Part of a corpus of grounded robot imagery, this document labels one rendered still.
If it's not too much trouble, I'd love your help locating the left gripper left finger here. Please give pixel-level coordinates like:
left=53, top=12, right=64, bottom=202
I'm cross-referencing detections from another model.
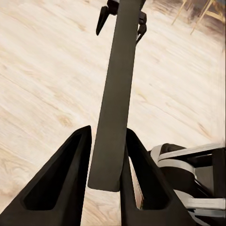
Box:
left=0, top=125, right=91, bottom=226

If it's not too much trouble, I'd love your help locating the poster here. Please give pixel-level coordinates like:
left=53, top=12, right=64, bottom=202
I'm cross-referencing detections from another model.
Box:
left=87, top=0, right=141, bottom=192

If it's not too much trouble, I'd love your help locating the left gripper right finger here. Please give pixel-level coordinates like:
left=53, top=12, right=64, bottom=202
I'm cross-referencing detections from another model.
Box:
left=120, top=128, right=198, bottom=226

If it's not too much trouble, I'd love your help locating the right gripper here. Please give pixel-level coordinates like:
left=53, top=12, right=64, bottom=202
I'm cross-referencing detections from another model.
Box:
left=96, top=0, right=147, bottom=41

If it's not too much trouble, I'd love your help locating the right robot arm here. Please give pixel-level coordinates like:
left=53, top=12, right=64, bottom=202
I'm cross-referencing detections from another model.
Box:
left=96, top=0, right=226, bottom=41

